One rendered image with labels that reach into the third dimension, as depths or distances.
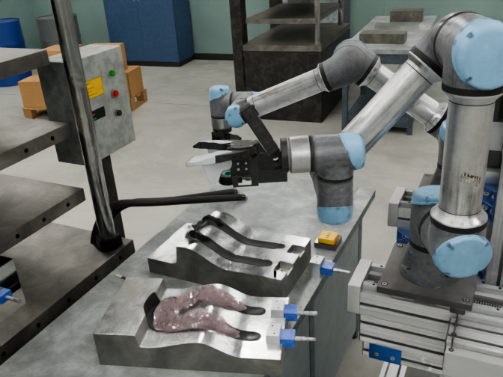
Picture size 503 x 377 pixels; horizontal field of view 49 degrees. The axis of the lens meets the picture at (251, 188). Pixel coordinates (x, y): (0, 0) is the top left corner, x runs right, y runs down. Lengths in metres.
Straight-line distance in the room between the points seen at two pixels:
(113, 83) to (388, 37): 3.57
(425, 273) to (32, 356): 1.10
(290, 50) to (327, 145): 4.53
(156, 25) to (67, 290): 6.96
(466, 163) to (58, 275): 1.45
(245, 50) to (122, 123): 3.57
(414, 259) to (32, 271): 1.35
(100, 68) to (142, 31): 6.61
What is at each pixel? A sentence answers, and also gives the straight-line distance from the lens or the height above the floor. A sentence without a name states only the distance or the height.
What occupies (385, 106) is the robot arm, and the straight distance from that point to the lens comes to 1.22.
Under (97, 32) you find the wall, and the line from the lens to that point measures 9.98.
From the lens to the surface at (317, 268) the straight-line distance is 1.83.
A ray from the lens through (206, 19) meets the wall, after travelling 8.86.
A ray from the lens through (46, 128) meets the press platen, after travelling 1.98.
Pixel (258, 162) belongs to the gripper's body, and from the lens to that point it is 1.10.
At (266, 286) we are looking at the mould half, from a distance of 1.72.
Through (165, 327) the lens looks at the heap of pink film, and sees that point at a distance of 1.56.
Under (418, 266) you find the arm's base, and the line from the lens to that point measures 1.41.
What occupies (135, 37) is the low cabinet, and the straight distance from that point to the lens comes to 8.90.
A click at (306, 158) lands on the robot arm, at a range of 1.08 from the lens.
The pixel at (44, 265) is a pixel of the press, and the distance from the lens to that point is 2.17.
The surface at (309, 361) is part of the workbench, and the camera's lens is 2.10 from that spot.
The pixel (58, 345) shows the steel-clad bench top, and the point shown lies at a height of 0.80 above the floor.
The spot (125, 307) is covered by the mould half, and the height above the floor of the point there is 0.91.
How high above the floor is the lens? 1.86
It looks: 25 degrees down
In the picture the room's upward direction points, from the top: 4 degrees counter-clockwise
